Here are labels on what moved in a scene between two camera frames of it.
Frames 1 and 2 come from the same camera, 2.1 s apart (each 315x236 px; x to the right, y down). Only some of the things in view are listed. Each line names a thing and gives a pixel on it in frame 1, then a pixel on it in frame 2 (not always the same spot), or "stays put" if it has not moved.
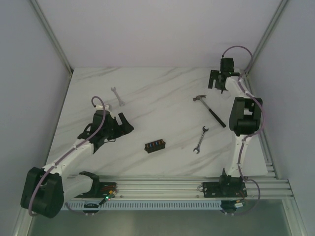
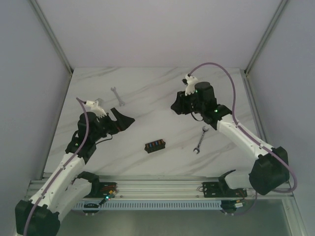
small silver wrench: (121, 103) stays put
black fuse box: (155, 146) stays put
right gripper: (213, 75) to (179, 105)
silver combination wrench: (198, 149) stays put
